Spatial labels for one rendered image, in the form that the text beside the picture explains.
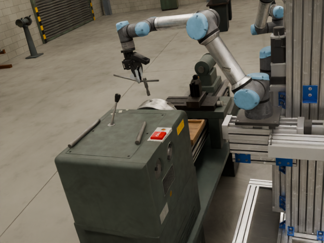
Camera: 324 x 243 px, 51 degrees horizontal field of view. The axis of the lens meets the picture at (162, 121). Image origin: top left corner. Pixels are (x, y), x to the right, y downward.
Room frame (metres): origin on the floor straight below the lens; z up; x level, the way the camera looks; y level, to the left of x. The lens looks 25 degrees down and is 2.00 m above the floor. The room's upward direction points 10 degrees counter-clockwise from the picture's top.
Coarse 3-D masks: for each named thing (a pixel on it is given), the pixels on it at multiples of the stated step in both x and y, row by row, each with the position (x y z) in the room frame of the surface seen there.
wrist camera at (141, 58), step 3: (132, 54) 1.96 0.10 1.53; (135, 54) 1.97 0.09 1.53; (138, 54) 1.97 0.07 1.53; (132, 57) 1.97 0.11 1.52; (135, 57) 1.95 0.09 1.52; (138, 57) 1.94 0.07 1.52; (141, 57) 1.95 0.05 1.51; (144, 57) 1.95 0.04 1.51; (147, 57) 1.96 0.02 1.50; (138, 60) 1.94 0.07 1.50; (141, 60) 1.93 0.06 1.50; (144, 60) 1.92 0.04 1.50; (147, 60) 1.92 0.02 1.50; (144, 63) 1.92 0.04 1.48; (147, 63) 1.92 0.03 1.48
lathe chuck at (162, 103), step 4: (148, 100) 1.98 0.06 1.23; (156, 100) 1.95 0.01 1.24; (160, 100) 1.95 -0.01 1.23; (164, 100) 1.96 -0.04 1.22; (144, 104) 1.93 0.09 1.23; (152, 104) 1.90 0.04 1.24; (156, 104) 1.90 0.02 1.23; (160, 104) 1.90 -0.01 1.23; (164, 104) 1.91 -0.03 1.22; (164, 108) 1.87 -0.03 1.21; (168, 108) 1.88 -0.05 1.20; (172, 108) 1.90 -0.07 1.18
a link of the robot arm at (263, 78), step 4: (252, 76) 1.65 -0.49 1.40; (256, 76) 1.64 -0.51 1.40; (260, 76) 1.63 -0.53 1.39; (264, 76) 1.64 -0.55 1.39; (268, 76) 1.65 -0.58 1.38; (256, 80) 1.63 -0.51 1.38; (260, 80) 1.63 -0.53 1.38; (264, 80) 1.63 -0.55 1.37; (268, 80) 1.65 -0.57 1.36; (264, 84) 1.62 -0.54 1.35; (268, 84) 1.65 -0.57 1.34; (264, 88) 1.60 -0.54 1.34; (268, 88) 1.64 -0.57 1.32; (268, 92) 1.65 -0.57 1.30; (264, 96) 1.63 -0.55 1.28; (268, 96) 1.64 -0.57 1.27
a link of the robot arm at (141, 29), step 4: (144, 20) 1.99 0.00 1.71; (132, 24) 1.95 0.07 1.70; (136, 24) 1.92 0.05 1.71; (140, 24) 1.90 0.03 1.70; (144, 24) 1.91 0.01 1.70; (148, 24) 1.97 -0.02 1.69; (128, 28) 1.94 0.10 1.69; (132, 28) 1.92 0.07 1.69; (136, 28) 1.90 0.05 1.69; (140, 28) 1.89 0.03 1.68; (144, 28) 1.90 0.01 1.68; (148, 28) 1.93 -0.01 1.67; (128, 32) 1.94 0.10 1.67; (132, 32) 1.92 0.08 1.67; (136, 32) 1.90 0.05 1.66; (140, 32) 1.89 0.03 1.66; (144, 32) 1.89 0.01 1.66; (148, 32) 1.93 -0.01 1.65; (132, 36) 1.94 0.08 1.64; (136, 36) 1.92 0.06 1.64; (140, 36) 1.91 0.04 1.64
